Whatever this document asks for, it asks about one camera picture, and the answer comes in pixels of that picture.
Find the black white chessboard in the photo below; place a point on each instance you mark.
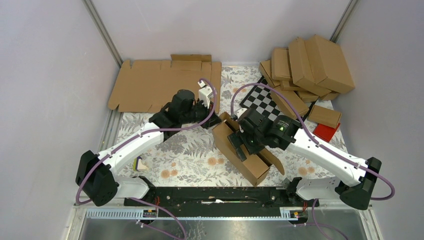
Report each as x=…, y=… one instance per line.
x=259, y=98

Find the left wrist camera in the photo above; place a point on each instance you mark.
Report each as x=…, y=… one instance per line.
x=205, y=95

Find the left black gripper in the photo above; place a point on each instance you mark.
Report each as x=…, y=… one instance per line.
x=213, y=120

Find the low folded cardboard box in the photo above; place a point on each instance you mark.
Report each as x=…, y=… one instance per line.
x=307, y=97

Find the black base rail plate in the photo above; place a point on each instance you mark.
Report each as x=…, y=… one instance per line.
x=228, y=202

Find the small cardboard box on red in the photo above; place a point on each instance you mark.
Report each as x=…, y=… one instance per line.
x=328, y=117

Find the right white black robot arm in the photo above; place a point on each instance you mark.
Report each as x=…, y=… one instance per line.
x=353, y=178

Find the large folded cardboard box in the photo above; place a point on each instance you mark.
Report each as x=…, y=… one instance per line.
x=328, y=65

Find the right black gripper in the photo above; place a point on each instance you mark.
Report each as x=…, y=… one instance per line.
x=235, y=142

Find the stack of flat cardboard blanks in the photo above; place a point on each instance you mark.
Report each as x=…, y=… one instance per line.
x=145, y=86

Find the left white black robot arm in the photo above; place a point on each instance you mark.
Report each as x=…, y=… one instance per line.
x=97, y=175

